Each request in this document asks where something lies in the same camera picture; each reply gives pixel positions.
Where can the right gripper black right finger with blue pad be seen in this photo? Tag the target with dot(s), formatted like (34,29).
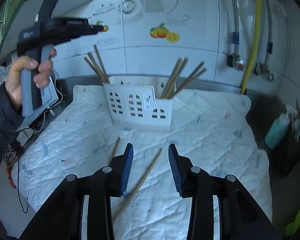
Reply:
(240,216)

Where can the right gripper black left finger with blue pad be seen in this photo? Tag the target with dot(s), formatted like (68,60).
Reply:
(60,217)

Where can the wooden chopstick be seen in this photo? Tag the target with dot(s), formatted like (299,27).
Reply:
(177,65)
(136,188)
(188,81)
(172,86)
(92,60)
(101,63)
(96,70)
(114,150)
(200,70)

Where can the dark jacket left forearm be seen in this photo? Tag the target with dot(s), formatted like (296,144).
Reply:
(10,120)

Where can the person's left hand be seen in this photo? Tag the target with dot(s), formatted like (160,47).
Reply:
(24,72)

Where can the black utensil bin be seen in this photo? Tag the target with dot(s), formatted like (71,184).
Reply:
(285,156)

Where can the white microwave oven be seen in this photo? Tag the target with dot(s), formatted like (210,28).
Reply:
(49,97)

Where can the white quilted mat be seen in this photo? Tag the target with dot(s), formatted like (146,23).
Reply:
(210,128)

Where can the teal soap bottle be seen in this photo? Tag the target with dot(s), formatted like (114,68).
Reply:
(277,130)

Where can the white plastic utensil holder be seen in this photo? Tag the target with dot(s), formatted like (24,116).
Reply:
(135,102)

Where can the metal water valve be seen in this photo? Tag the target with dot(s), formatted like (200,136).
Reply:
(262,70)

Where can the red-knob water valve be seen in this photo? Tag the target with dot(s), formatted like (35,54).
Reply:
(234,61)

